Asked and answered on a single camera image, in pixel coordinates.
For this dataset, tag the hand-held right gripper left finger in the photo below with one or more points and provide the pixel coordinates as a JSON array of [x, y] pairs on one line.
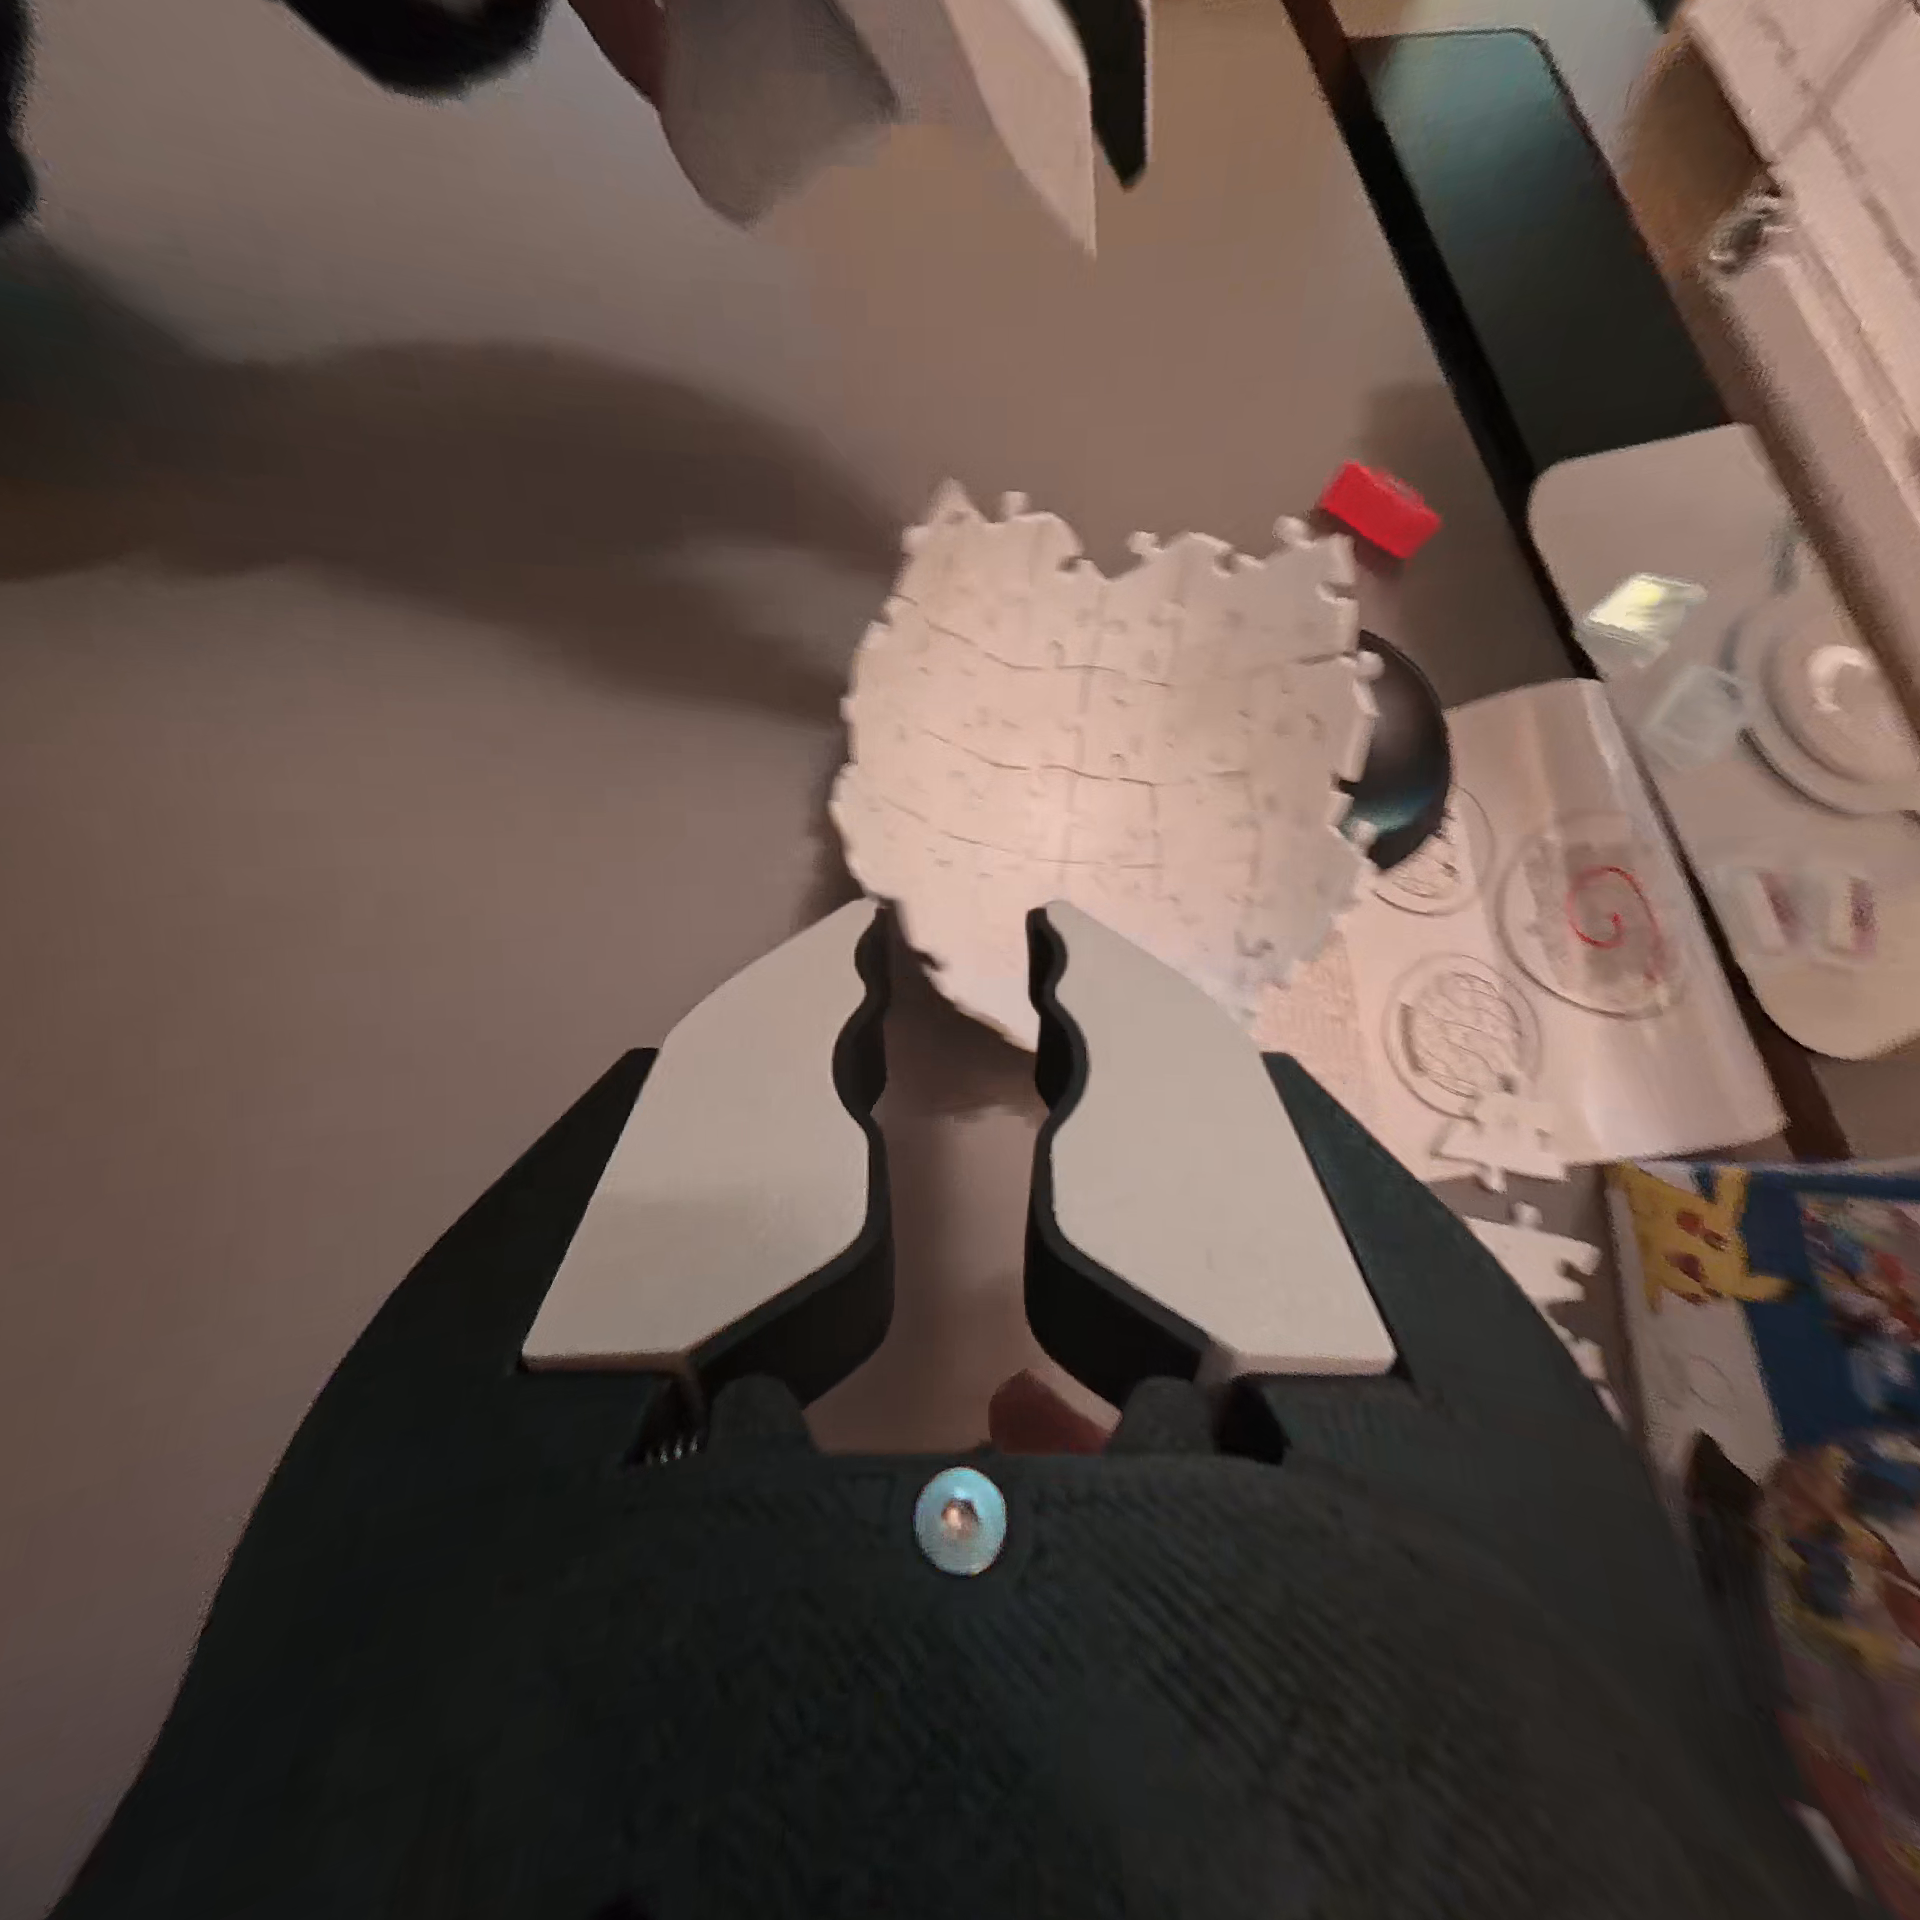
[[704, 1200]]

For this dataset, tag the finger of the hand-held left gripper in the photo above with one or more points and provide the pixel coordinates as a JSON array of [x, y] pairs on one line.
[[1037, 89], [773, 105]]

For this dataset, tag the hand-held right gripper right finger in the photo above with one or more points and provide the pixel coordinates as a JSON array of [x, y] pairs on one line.
[[1200, 1200]]

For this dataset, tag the puzzle pieces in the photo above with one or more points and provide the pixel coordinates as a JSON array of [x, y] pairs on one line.
[[1506, 1133]]

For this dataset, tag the partly built puzzle ball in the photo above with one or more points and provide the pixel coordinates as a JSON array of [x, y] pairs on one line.
[[1096, 751]]

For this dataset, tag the black round ball stand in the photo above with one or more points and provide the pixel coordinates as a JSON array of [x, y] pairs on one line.
[[1412, 751]]

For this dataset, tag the blue puzzle box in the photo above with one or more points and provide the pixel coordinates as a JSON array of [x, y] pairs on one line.
[[1770, 1425]]

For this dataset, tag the folded paper instruction leaflet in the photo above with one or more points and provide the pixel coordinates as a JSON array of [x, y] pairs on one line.
[[1590, 960]]

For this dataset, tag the small red plastic block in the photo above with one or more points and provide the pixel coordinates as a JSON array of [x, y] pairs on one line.
[[1377, 511]]

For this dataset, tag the instruction sheet on board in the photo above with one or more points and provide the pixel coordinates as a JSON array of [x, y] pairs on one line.
[[1664, 149]]

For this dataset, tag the clear acrylic holder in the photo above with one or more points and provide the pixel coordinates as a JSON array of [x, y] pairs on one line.
[[1694, 705]]

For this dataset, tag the white stand base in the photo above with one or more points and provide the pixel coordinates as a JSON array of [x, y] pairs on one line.
[[1664, 511]]

